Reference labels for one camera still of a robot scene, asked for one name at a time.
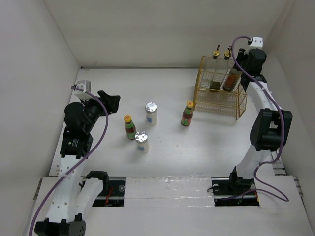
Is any aluminium side rail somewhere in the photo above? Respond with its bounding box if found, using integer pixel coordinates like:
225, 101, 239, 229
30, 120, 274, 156
271, 151, 287, 176

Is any clear oil bottle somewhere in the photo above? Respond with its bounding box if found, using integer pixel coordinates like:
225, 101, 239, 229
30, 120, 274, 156
201, 44, 220, 88

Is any dark-filled gold-spout oil bottle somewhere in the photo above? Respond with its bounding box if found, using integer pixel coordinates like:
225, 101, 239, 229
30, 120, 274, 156
209, 45, 232, 92

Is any white foam front board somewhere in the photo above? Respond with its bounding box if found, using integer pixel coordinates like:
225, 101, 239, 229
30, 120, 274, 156
124, 177, 215, 208

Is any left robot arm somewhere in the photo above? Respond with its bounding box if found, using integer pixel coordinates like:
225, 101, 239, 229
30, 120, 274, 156
29, 87, 121, 236

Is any gold wire basket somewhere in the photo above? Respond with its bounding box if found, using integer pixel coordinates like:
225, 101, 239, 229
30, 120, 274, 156
193, 56, 247, 120

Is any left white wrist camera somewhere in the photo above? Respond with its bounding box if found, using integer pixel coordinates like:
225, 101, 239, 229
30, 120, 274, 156
74, 80, 92, 101

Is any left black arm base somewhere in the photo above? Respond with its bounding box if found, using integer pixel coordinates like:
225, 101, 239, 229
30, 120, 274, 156
79, 171, 126, 207

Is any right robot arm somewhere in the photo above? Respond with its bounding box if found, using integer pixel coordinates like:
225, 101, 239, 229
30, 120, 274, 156
227, 48, 293, 194

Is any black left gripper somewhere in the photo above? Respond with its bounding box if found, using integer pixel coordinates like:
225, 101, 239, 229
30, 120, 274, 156
80, 90, 119, 132

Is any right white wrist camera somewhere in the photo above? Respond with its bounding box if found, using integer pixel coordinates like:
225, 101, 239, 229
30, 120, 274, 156
248, 37, 263, 49

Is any silver-lid spice jar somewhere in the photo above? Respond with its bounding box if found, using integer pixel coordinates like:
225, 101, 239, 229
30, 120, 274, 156
135, 131, 149, 153
145, 102, 158, 126

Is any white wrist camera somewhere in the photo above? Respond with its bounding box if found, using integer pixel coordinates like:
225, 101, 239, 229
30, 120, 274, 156
248, 37, 263, 49
74, 80, 92, 101

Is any front silver-lid spice jar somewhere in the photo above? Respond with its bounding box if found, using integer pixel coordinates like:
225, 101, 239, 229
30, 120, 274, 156
135, 131, 149, 153

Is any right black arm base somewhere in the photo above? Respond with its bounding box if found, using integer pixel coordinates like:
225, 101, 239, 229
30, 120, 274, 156
207, 178, 259, 207

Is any rear silver-lid spice jar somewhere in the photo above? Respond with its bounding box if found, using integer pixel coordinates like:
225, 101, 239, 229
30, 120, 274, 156
145, 102, 158, 126

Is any clear bottle black cap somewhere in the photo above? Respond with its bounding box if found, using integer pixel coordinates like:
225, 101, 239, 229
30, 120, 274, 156
222, 65, 242, 92

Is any yellow-cap sauce bottle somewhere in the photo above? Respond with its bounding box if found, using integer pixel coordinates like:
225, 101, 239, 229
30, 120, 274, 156
181, 101, 194, 126
124, 115, 136, 140

